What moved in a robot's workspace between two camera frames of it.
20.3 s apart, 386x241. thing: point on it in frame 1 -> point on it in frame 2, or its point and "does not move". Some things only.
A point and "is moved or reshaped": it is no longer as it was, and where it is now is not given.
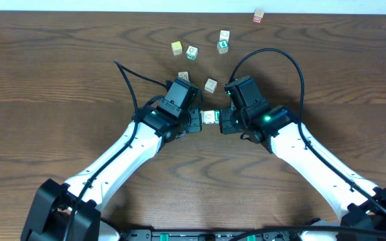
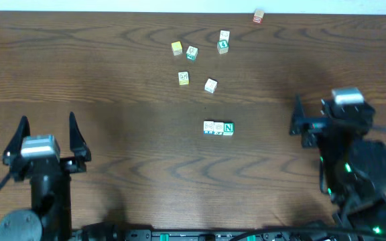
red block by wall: x=258 y=16 does not move
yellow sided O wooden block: x=208 y=116 is moved or reshaped
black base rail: x=220 y=235 does not move
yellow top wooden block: x=177 y=48 does not move
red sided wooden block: x=224 y=35 does not move
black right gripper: x=226 y=127 -> x=319 y=129
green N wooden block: x=216 y=116 is moved or reshaped
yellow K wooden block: x=183 y=75 does not move
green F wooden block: x=191 y=53 does not move
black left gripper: x=198 y=117 -> x=57 y=172
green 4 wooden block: x=222 y=47 does not move
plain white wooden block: x=210 y=85 does not move
